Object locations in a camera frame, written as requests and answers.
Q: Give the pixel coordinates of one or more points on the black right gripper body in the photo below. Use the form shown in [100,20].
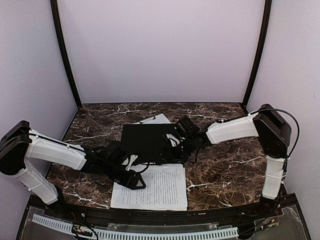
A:
[175,152]

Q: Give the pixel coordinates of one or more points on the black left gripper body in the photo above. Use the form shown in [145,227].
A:
[125,177]

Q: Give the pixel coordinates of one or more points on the stapled text document stack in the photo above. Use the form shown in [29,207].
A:
[165,191]

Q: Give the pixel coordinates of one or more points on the mint green clipboard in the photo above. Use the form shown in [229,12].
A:
[156,119]

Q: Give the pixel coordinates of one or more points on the blue file folder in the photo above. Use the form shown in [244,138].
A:
[147,141]

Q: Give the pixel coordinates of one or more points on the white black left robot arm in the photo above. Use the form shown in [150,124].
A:
[22,143]

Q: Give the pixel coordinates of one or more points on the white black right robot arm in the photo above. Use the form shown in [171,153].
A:
[277,132]

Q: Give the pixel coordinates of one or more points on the white slotted cable duct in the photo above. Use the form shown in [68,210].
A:
[114,231]

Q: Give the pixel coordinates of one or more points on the black right frame post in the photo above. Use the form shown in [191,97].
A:
[258,54]

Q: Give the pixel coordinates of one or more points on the black frame post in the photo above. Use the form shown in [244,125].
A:
[258,54]
[63,52]

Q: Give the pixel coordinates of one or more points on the black left frame post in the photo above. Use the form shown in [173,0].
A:
[63,52]

